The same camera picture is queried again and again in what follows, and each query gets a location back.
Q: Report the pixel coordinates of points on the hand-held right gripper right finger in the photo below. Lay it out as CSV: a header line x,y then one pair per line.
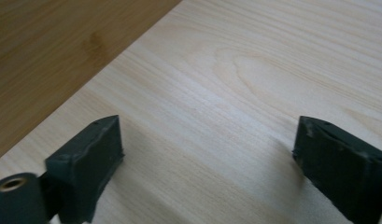
x,y
344,174

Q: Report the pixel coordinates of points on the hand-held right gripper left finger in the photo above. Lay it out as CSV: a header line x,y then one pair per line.
x,y
89,161

